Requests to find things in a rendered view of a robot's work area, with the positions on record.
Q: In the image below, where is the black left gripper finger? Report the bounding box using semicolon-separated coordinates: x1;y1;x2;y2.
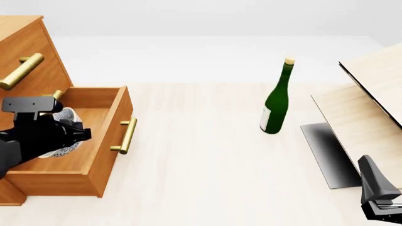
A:
61;119;92;143

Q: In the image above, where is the white patterned bowl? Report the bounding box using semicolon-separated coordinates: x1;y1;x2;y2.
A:
38;107;86;159

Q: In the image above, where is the pale wooden rack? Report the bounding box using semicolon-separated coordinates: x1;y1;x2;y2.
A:
300;43;402;190

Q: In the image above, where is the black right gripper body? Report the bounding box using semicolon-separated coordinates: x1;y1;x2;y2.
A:
360;196;402;225

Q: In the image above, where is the brass drawer handle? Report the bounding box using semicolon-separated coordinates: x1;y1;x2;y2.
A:
0;52;45;91
42;89;64;100
109;117;138;156

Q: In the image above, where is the wooden cabinet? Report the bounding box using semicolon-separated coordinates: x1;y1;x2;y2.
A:
0;15;75;207

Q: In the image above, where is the flat plate on black stalk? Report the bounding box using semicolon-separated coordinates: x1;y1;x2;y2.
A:
1;95;64;121

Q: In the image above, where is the open wooden drawer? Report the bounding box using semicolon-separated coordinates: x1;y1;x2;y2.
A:
5;85;134;198

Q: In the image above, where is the green wine bottle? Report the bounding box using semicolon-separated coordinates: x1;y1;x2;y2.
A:
259;56;296;136

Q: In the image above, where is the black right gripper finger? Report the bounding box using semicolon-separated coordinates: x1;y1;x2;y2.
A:
357;154;402;205

